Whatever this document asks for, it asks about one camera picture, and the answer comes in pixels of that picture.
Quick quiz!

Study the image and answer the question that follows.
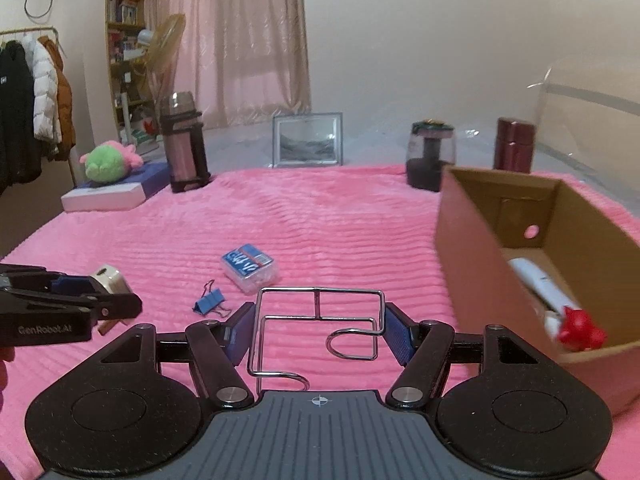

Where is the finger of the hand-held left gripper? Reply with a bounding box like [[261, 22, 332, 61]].
[[0, 263, 108, 295], [0, 293, 144, 322]]

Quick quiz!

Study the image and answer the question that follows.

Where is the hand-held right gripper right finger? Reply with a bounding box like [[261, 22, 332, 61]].
[[382, 302, 541, 408]]

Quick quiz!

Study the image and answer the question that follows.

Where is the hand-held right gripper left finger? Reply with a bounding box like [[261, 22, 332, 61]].
[[100, 302, 256, 408]]

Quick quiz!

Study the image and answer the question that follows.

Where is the beige travel plug adapter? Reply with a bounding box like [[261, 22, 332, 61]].
[[89, 267, 135, 336]]

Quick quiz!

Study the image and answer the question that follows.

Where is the metal wire rack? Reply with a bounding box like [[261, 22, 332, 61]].
[[247, 286, 388, 393]]

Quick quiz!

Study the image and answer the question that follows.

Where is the brown cardboard box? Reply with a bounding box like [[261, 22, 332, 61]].
[[434, 165, 640, 416]]

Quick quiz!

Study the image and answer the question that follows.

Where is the white remote control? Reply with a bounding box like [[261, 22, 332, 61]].
[[507, 257, 583, 313]]

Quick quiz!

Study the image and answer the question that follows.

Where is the white ribbed cylinder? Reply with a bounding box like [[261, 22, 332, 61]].
[[544, 310, 565, 341]]

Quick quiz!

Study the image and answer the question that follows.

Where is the red plastic toy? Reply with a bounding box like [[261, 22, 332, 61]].
[[557, 306, 608, 351]]

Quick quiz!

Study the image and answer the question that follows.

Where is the blue binder clip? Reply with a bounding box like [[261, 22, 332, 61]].
[[194, 281, 231, 317]]

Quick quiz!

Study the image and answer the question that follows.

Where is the clear plastic box blue label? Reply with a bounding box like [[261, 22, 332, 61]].
[[221, 244, 279, 295]]

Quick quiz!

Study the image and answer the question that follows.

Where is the white flat box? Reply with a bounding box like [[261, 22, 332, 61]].
[[61, 182, 147, 212]]

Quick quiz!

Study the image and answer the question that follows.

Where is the green and pink plush toy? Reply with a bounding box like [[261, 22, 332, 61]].
[[79, 142, 145, 182]]

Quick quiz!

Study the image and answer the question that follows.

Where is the pink ribbed blanket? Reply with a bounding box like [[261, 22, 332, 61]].
[[0, 165, 640, 480]]

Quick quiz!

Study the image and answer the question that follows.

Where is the blue flat box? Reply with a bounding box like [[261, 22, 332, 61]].
[[90, 162, 172, 197]]

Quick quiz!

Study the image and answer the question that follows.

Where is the dark glass jar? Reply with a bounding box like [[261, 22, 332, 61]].
[[406, 120, 457, 192]]

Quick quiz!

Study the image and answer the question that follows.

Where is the black jacket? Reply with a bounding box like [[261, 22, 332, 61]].
[[0, 40, 43, 196]]

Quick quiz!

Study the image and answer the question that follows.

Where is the orange jacket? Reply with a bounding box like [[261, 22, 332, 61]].
[[37, 35, 77, 162]]

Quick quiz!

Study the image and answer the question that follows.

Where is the white puffer jacket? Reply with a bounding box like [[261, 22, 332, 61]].
[[22, 35, 63, 143]]

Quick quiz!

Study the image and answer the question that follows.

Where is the framed landscape picture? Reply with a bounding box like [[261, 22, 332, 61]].
[[272, 111, 344, 168]]

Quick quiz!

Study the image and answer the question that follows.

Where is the maroon vacuum flask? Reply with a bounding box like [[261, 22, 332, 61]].
[[492, 116, 537, 174]]

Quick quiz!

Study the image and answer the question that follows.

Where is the gold coat rack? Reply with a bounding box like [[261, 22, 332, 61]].
[[0, 25, 62, 47]]

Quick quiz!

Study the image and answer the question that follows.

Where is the standing fan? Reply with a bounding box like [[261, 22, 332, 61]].
[[131, 12, 187, 151]]

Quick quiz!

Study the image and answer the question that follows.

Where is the wooden bookshelf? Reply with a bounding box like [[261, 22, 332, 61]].
[[105, 0, 157, 131]]

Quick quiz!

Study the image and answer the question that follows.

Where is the pink curtain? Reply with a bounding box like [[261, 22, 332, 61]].
[[144, 0, 312, 131]]

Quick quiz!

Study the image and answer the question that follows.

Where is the steel thermos flask black handle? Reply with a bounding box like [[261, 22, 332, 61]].
[[159, 91, 212, 194]]

